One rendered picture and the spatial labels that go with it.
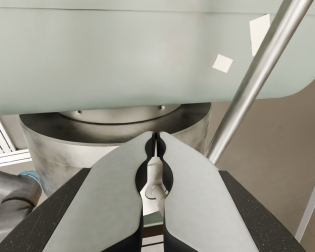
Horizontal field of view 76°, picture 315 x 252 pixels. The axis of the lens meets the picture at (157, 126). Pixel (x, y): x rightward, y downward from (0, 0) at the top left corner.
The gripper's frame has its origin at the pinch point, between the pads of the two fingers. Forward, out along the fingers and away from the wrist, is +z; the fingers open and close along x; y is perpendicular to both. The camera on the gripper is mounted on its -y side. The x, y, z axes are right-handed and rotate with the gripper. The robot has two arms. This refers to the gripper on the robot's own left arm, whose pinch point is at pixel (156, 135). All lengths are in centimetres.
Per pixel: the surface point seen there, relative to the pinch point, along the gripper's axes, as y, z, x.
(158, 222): 64, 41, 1
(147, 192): 13.9, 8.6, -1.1
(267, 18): -6.5, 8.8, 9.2
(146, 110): 4.3, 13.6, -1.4
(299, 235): 267, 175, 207
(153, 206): 16.7, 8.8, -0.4
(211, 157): 3.0, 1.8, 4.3
